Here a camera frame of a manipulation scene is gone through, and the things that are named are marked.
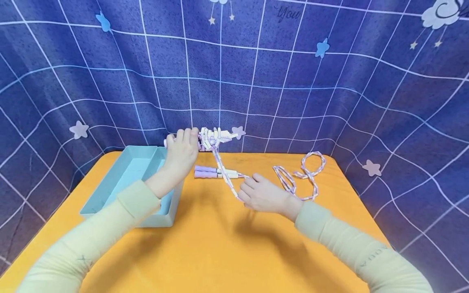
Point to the person's right hand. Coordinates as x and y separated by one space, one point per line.
269 197

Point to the person's left hand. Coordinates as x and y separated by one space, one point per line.
181 154

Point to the person's right fingers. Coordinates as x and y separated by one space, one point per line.
249 189

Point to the person's left fingers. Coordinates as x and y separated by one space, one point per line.
183 134

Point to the person's left forearm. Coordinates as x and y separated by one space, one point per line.
110 236

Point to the person's right forearm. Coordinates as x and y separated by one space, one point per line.
351 248

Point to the light blue plastic tray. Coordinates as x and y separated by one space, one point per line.
128 175

